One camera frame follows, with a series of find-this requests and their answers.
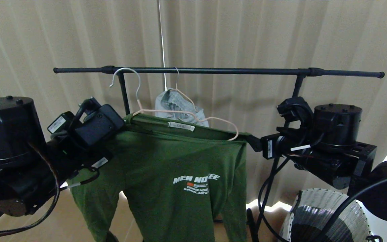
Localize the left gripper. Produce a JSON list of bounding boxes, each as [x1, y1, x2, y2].
[[0, 137, 114, 217]]

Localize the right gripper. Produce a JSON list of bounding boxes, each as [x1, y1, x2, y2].
[[262, 133, 352, 190]]

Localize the green garment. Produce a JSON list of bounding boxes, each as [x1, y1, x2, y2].
[[68, 114, 251, 242]]

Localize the pink clothes hanger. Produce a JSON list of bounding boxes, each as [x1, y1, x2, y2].
[[110, 67, 240, 141], [166, 67, 211, 123]]

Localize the pale grey shorts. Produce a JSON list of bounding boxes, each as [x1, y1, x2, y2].
[[155, 89, 210, 127]]

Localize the white laundry basket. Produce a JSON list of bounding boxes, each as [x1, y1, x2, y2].
[[279, 188, 384, 242]]

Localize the black clothes rack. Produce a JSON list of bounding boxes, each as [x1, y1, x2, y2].
[[53, 66, 385, 242]]

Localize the beige curtain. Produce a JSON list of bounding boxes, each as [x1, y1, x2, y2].
[[0, 0, 387, 210]]

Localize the black cable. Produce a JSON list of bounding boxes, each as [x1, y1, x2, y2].
[[258, 156, 387, 242]]

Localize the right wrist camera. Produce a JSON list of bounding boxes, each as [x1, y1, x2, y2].
[[277, 97, 314, 135]]

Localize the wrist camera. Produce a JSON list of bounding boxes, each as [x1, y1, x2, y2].
[[277, 97, 314, 135], [47, 97, 125, 148]]

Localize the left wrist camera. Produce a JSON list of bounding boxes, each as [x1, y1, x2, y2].
[[47, 97, 125, 148]]

